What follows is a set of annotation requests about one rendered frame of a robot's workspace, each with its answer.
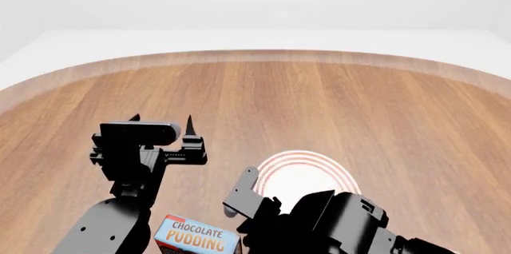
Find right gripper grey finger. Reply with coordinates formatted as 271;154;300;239
222;165;263;220

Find chocolate pudding box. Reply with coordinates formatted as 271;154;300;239
153;213;244;254

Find white plate with red rings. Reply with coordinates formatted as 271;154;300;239
253;149;362;216

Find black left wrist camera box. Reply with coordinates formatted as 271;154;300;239
99;120;182;147

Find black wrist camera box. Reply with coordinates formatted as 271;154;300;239
286;189;337;233
99;120;182;147

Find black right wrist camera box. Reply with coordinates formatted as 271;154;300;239
286;189;337;233

